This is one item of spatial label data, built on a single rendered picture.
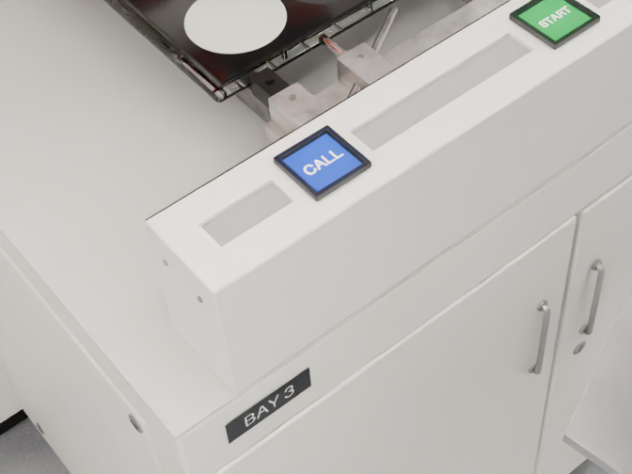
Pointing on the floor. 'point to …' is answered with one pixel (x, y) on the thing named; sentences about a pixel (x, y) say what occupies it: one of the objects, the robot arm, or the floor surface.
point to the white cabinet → (375, 357)
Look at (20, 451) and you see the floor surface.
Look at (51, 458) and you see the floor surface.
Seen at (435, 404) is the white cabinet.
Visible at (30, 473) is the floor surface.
